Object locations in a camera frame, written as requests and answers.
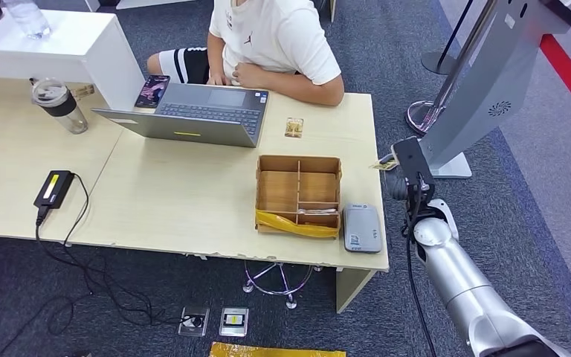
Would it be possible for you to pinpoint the black stanchion post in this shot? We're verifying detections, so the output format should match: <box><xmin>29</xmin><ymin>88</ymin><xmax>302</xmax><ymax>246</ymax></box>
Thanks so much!
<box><xmin>420</xmin><ymin>0</ymin><xmax>476</xmax><ymax>77</ymax></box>

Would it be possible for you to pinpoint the ID card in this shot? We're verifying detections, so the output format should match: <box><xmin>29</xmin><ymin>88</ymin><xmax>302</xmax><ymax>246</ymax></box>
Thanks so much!
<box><xmin>369</xmin><ymin>158</ymin><xmax>399</xmax><ymax>172</ymax></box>

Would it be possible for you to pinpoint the black power cord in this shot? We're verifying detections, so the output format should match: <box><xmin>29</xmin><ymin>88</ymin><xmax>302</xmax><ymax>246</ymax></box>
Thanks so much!
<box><xmin>34</xmin><ymin>205</ymin><xmax>205</xmax><ymax>329</ymax></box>

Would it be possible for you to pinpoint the clear water bottle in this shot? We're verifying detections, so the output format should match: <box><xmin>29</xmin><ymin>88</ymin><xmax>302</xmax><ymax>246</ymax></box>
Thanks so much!
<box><xmin>1</xmin><ymin>0</ymin><xmax>52</xmax><ymax>40</ymax></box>

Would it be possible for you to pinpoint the thin black cable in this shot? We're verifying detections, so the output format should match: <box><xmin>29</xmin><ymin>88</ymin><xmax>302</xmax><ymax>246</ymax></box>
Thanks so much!
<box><xmin>0</xmin><ymin>172</ymin><xmax>114</xmax><ymax>357</ymax></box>

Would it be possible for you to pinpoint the floor socket with plug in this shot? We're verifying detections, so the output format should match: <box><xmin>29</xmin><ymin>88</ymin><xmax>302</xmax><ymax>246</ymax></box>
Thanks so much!
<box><xmin>177</xmin><ymin>306</ymin><xmax>211</xmax><ymax>338</ymax></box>

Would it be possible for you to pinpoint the black power adapter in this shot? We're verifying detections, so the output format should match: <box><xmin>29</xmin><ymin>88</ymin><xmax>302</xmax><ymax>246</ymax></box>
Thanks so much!
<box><xmin>33</xmin><ymin>170</ymin><xmax>76</xmax><ymax>210</ymax></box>

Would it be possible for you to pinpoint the white desk shelf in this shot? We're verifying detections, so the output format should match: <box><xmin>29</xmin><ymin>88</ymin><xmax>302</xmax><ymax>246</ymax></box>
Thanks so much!
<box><xmin>0</xmin><ymin>8</ymin><xmax>146</xmax><ymax>112</ymax></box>

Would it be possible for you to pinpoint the desk leg panel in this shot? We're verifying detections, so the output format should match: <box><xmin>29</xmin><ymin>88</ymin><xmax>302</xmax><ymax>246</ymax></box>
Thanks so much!
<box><xmin>335</xmin><ymin>267</ymin><xmax>378</xmax><ymax>315</ymax></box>

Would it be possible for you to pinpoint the wooden compartment box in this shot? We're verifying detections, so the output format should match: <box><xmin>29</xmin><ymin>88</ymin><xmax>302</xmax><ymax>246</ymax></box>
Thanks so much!
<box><xmin>254</xmin><ymin>154</ymin><xmax>343</xmax><ymax>240</ymax></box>

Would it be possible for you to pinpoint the chrome stanchion post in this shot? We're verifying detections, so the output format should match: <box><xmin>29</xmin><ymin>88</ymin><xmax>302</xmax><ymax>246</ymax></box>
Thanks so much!
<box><xmin>405</xmin><ymin>0</ymin><xmax>498</xmax><ymax>137</ymax></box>

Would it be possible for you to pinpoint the gold patterned card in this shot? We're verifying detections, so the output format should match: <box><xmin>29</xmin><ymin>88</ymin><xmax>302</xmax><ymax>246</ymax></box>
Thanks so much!
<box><xmin>285</xmin><ymin>117</ymin><xmax>305</xmax><ymax>139</ymax></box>

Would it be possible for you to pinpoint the wrist camera with black bracket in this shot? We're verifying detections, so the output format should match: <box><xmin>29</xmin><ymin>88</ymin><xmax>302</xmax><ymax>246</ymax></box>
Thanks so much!
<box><xmin>391</xmin><ymin>136</ymin><xmax>435</xmax><ymax>199</ymax></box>

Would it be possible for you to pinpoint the grey kiosk stand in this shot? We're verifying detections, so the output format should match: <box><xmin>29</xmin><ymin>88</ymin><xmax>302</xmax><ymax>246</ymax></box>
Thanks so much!
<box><xmin>417</xmin><ymin>0</ymin><xmax>571</xmax><ymax>179</ymax></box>

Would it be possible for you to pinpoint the white furniture base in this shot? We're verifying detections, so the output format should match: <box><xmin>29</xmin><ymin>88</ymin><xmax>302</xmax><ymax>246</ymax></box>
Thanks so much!
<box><xmin>84</xmin><ymin>0</ymin><xmax>199</xmax><ymax>12</ymax></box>

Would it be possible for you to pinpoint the yellow tape strip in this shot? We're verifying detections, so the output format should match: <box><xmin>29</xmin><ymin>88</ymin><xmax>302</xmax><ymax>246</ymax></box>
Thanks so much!
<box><xmin>256</xmin><ymin>209</ymin><xmax>340</xmax><ymax>239</ymax></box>

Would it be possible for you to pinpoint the floor socket with yellow label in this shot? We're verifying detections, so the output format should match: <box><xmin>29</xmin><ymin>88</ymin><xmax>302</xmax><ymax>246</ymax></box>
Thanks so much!
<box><xmin>218</xmin><ymin>307</ymin><xmax>250</xmax><ymax>338</ymax></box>

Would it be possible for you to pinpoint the grey laptop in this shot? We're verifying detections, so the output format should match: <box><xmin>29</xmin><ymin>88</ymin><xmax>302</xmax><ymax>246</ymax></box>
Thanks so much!
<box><xmin>91</xmin><ymin>83</ymin><xmax>270</xmax><ymax>149</ymax></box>

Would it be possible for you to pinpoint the person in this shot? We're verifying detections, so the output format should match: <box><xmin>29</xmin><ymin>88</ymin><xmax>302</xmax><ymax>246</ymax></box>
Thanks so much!
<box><xmin>146</xmin><ymin>0</ymin><xmax>346</xmax><ymax>107</ymax></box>

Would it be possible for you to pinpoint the clear tumbler with black band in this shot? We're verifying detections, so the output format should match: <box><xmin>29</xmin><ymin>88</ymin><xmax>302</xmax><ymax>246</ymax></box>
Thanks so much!
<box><xmin>31</xmin><ymin>78</ymin><xmax>89</xmax><ymax>135</ymax></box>

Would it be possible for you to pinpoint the grey card reader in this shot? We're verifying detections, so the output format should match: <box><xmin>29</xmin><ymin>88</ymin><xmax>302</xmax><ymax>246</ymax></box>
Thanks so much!
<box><xmin>342</xmin><ymin>202</ymin><xmax>383</xmax><ymax>254</ymax></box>

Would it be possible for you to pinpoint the black smartphone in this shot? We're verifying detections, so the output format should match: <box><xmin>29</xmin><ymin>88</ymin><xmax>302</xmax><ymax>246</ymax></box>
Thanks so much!
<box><xmin>134</xmin><ymin>74</ymin><xmax>171</xmax><ymax>109</ymax></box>

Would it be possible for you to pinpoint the chrome stool base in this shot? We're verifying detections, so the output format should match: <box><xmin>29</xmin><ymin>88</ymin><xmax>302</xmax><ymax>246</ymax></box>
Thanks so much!
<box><xmin>242</xmin><ymin>261</ymin><xmax>323</xmax><ymax>310</ymax></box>

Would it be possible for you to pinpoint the person's left hand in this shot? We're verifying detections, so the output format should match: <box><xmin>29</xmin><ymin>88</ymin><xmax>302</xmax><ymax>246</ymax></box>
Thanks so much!
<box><xmin>232</xmin><ymin>62</ymin><xmax>269</xmax><ymax>90</ymax></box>

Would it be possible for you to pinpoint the yellow package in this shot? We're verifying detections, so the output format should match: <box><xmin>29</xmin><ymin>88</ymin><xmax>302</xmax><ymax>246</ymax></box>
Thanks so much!
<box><xmin>209</xmin><ymin>341</ymin><xmax>347</xmax><ymax>357</ymax></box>

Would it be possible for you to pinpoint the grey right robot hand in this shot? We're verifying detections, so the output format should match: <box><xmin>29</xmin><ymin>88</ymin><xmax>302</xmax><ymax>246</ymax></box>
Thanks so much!
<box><xmin>378</xmin><ymin>152</ymin><xmax>410</xmax><ymax>202</ymax></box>

